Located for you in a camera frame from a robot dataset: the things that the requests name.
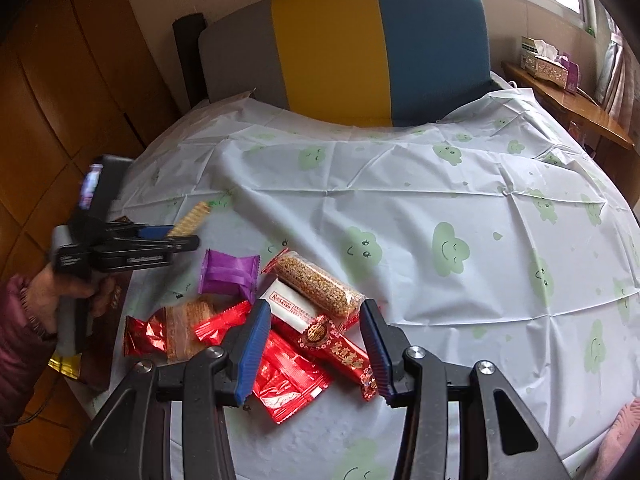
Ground person's left hand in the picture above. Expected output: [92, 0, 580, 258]
[25, 262, 119, 333]

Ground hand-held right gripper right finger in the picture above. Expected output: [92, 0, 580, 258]
[359, 299, 571, 480]

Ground small shiny red packet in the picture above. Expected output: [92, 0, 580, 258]
[194, 301, 253, 347]

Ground maroon gift box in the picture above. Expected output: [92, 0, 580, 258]
[49, 215, 132, 393]

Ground grey yellow blue chair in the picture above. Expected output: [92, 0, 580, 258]
[197, 0, 493, 128]

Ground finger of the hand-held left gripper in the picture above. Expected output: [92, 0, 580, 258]
[102, 219, 175, 241]
[95, 235, 201, 270]

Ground white cloud print tablecloth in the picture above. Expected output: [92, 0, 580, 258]
[82, 87, 640, 480]

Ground red ornate snack packet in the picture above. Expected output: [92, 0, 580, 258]
[295, 314, 380, 402]

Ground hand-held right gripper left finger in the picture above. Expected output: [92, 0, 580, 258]
[60, 300, 273, 480]

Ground pink cloth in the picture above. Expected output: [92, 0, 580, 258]
[592, 397, 640, 480]

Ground clear cracker packet red ends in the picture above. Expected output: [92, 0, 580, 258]
[123, 296, 221, 365]

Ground clear grain bar packet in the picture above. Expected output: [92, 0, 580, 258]
[261, 247, 368, 333]

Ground patterned beige box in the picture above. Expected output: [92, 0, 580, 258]
[530, 55, 571, 88]

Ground white and red snack packet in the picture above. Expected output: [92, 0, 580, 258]
[257, 280, 326, 335]

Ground pale curtain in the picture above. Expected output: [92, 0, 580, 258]
[592, 10, 640, 131]

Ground purple snack packet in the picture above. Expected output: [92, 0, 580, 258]
[197, 249, 262, 303]

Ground striped yellow wafer roll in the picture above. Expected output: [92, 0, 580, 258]
[166, 201, 211, 237]

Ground large shiny red packet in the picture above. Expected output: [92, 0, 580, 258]
[252, 327, 333, 426]

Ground black cable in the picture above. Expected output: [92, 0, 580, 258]
[10, 375, 66, 426]

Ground person's left forearm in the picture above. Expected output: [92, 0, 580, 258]
[0, 275, 58, 441]

